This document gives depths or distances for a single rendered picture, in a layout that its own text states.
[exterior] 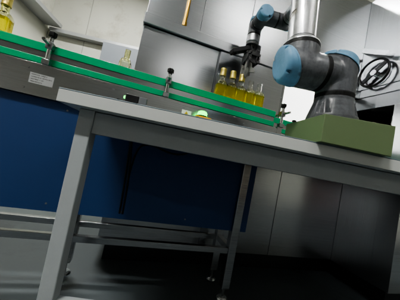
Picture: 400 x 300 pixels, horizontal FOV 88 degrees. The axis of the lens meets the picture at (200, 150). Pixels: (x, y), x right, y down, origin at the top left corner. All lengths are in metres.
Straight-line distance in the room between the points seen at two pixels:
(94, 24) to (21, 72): 3.86
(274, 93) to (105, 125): 1.14
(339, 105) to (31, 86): 1.06
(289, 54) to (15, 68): 0.95
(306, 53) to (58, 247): 0.88
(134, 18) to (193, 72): 3.49
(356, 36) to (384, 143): 1.52
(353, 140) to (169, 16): 1.16
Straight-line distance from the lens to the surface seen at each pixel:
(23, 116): 1.04
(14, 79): 1.05
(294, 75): 0.73
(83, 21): 4.94
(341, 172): 0.76
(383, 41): 2.15
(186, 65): 1.35
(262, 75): 1.49
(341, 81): 0.80
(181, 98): 0.98
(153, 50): 1.35
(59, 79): 1.00
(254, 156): 0.63
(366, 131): 0.73
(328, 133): 0.66
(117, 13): 4.85
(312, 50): 0.77
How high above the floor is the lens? 0.64
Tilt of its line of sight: 3 degrees up
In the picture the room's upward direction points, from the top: 11 degrees clockwise
